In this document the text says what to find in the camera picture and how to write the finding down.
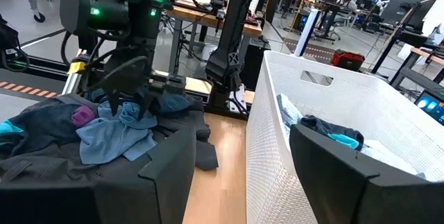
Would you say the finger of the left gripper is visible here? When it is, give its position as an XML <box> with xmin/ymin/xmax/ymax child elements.
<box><xmin>137</xmin><ymin>87</ymin><xmax>157</xmax><ymax>121</ymax></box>
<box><xmin>101</xmin><ymin>77</ymin><xmax>123</xmax><ymax>117</ymax></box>

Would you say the dark navy garment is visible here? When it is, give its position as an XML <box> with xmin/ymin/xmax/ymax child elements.
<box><xmin>0</xmin><ymin>94</ymin><xmax>101</xmax><ymax>159</ymax></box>

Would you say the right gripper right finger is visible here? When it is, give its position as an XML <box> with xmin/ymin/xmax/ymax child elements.
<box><xmin>289</xmin><ymin>123</ymin><xmax>444</xmax><ymax>224</ymax></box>

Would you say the light blue cloth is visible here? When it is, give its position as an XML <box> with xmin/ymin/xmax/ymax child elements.
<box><xmin>75</xmin><ymin>99</ymin><xmax>159</xmax><ymax>166</ymax></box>

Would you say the wooden side table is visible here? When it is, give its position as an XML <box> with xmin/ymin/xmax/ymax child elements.
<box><xmin>390</xmin><ymin>46</ymin><xmax>444</xmax><ymax>89</ymax></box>

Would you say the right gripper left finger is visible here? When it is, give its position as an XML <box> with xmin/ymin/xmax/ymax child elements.
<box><xmin>0</xmin><ymin>123</ymin><xmax>198</xmax><ymax>224</ymax></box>

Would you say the dark grey shirt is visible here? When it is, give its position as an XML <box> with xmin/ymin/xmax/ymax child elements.
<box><xmin>0</xmin><ymin>94</ymin><xmax>220</xmax><ymax>185</ymax></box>

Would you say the lit display screen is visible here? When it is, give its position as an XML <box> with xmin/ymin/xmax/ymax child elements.
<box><xmin>413</xmin><ymin>89</ymin><xmax>444</xmax><ymax>127</ymax></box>

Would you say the white tube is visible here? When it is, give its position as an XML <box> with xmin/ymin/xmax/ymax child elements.
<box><xmin>293</xmin><ymin>8</ymin><xmax>322</xmax><ymax>58</ymax></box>

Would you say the black sock teal patch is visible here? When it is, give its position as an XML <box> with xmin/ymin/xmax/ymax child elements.
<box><xmin>300</xmin><ymin>114</ymin><xmax>365</xmax><ymax>151</ymax></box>

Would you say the red toolbox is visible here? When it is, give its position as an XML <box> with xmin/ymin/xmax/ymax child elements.
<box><xmin>330</xmin><ymin>48</ymin><xmax>366</xmax><ymax>73</ymax></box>

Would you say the slate blue cloth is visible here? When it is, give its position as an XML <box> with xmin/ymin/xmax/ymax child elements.
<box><xmin>157</xmin><ymin>93</ymin><xmax>192</xmax><ymax>114</ymax></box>

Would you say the wooden workbench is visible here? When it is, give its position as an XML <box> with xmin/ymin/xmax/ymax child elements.
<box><xmin>165</xmin><ymin>0</ymin><xmax>264</xmax><ymax>76</ymax></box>

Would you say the person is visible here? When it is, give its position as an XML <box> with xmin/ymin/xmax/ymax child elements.
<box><xmin>338</xmin><ymin>0</ymin><xmax>359</xmax><ymax>13</ymax></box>

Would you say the dark sock teal toe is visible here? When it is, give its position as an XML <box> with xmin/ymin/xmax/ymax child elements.
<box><xmin>0</xmin><ymin>119</ymin><xmax>24</xmax><ymax>146</ymax></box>

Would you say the black standing desk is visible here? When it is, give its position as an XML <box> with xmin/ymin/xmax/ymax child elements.
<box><xmin>311</xmin><ymin>0</ymin><xmax>344</xmax><ymax>41</ymax></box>

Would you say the purple sock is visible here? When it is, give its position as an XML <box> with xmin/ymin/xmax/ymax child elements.
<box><xmin>70</xmin><ymin>105</ymin><xmax>97</xmax><ymax>128</ymax></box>

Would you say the white perforated plastic bin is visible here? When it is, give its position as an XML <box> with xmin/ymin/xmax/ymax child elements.
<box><xmin>245</xmin><ymin>49</ymin><xmax>444</xmax><ymax>224</ymax></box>

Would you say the pale blue white shirt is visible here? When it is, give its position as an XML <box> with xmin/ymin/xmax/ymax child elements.
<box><xmin>276</xmin><ymin>93</ymin><xmax>428</xmax><ymax>180</ymax></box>

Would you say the yellow tape tag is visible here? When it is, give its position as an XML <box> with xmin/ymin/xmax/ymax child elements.
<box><xmin>67</xmin><ymin>60</ymin><xmax>87</xmax><ymax>76</ymax></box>

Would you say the white bottle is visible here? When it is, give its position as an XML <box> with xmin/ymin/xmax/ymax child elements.
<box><xmin>248</xmin><ymin>0</ymin><xmax>262</xmax><ymax>17</ymax></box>

